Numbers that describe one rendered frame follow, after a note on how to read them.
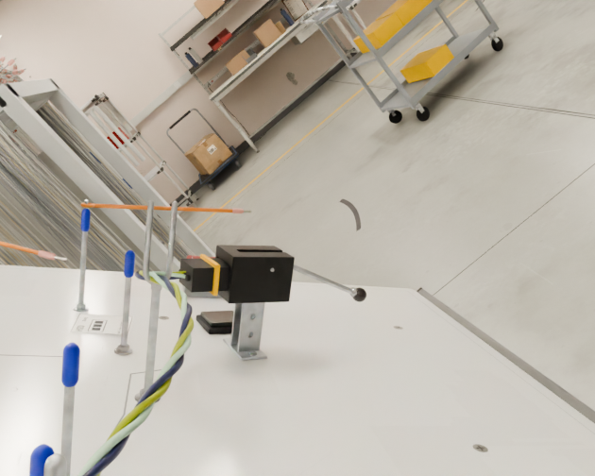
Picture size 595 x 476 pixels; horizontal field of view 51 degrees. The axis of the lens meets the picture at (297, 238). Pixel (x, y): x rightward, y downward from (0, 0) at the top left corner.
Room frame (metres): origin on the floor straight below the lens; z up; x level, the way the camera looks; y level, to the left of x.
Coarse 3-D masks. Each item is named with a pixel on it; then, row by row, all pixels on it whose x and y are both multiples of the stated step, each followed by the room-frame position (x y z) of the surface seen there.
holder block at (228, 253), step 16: (224, 256) 0.51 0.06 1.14; (240, 256) 0.49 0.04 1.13; (256, 256) 0.49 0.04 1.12; (272, 256) 0.50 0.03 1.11; (288, 256) 0.50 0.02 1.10; (240, 272) 0.49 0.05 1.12; (256, 272) 0.49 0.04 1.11; (272, 272) 0.50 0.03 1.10; (288, 272) 0.50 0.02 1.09; (240, 288) 0.49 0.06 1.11; (256, 288) 0.49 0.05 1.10; (272, 288) 0.50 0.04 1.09; (288, 288) 0.50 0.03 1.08
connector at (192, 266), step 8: (184, 264) 0.50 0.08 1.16; (192, 264) 0.49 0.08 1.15; (200, 264) 0.49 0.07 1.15; (208, 264) 0.49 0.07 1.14; (224, 264) 0.50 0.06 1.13; (192, 272) 0.48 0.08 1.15; (200, 272) 0.48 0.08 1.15; (208, 272) 0.49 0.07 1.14; (224, 272) 0.49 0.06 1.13; (184, 280) 0.50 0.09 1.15; (192, 280) 0.48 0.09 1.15; (200, 280) 0.48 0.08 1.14; (208, 280) 0.49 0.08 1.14; (224, 280) 0.49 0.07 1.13; (192, 288) 0.48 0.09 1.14; (200, 288) 0.48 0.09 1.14; (208, 288) 0.49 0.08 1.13; (224, 288) 0.49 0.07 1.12
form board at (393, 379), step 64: (0, 320) 0.56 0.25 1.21; (64, 320) 0.57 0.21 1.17; (320, 320) 0.60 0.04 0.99; (384, 320) 0.61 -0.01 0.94; (448, 320) 0.62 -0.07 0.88; (0, 384) 0.43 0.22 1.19; (128, 384) 0.44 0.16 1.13; (192, 384) 0.44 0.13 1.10; (256, 384) 0.44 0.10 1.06; (320, 384) 0.44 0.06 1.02; (384, 384) 0.45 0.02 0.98; (448, 384) 0.45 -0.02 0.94; (512, 384) 0.45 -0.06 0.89; (0, 448) 0.35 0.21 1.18; (128, 448) 0.35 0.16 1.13; (192, 448) 0.35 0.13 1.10; (256, 448) 0.35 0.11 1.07; (320, 448) 0.35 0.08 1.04; (384, 448) 0.35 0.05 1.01; (448, 448) 0.35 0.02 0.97; (512, 448) 0.35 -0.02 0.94; (576, 448) 0.35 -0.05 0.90
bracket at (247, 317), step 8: (240, 304) 0.52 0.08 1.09; (248, 304) 0.50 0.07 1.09; (256, 304) 0.50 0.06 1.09; (240, 312) 0.52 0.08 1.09; (248, 312) 0.50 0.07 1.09; (256, 312) 0.50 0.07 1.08; (240, 320) 0.52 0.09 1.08; (248, 320) 0.50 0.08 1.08; (256, 320) 0.50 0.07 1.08; (232, 328) 0.52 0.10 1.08; (240, 328) 0.50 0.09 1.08; (248, 328) 0.50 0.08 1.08; (256, 328) 0.50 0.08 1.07; (232, 336) 0.52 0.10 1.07; (240, 336) 0.50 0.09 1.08; (248, 336) 0.52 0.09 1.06; (256, 336) 0.50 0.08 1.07; (232, 344) 0.52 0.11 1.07; (240, 344) 0.50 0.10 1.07; (248, 344) 0.50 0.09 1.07; (256, 344) 0.50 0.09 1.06; (240, 352) 0.50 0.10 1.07; (248, 352) 0.49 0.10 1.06; (256, 352) 0.50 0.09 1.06
